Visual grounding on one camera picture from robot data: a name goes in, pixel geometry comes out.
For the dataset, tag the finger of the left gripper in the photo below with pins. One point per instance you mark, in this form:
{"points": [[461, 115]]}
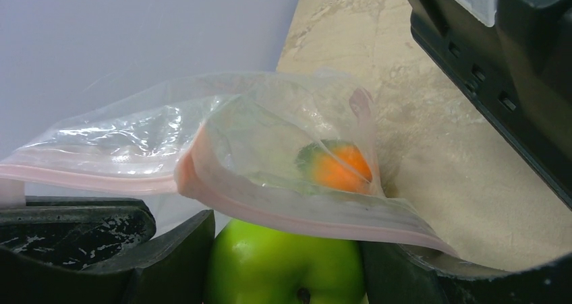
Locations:
{"points": [[75, 232]]}

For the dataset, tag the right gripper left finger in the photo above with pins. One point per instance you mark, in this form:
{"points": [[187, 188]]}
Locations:
{"points": [[168, 269]]}

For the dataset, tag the clear zip top bag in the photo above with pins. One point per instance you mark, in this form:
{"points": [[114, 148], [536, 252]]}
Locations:
{"points": [[229, 141]]}

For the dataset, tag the toy green apple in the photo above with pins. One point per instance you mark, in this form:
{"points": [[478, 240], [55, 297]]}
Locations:
{"points": [[253, 264]]}

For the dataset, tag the toy mango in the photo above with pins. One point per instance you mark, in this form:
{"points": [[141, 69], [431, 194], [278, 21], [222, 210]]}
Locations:
{"points": [[336, 164]]}

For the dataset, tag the black plastic toolbox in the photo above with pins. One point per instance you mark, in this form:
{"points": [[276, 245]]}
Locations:
{"points": [[512, 61]]}

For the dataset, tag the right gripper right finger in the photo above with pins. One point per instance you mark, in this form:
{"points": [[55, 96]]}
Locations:
{"points": [[397, 273]]}

